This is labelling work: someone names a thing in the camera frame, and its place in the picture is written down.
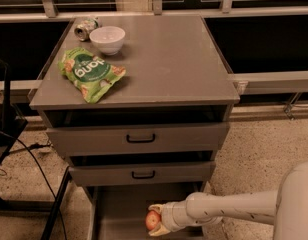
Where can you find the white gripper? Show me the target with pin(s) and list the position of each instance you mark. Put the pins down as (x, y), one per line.
(169, 216)

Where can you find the red apple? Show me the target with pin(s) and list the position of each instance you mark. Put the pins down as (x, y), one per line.
(152, 219)

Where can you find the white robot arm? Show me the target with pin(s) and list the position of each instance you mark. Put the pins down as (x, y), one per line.
(286, 209)

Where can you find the grey bottom drawer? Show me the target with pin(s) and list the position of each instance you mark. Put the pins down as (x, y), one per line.
(118, 212)

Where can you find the grey drawer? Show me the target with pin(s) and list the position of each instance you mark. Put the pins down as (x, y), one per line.
(118, 212)
(131, 139)
(133, 174)

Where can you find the grey middle drawer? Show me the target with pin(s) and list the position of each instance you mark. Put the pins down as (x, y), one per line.
(133, 174)

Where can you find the grey top drawer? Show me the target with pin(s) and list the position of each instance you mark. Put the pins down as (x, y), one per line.
(131, 139)

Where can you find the grey drawer cabinet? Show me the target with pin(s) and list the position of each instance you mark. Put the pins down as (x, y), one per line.
(174, 75)

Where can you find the green snack bag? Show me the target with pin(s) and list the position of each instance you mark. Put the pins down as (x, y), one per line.
(89, 73)

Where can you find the white ceramic bowl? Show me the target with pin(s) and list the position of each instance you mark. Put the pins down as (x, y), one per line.
(108, 39)

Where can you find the metal window railing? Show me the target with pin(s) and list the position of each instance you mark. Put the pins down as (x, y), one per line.
(265, 42)

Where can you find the crushed metal can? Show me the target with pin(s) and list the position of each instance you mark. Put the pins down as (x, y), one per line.
(85, 27)

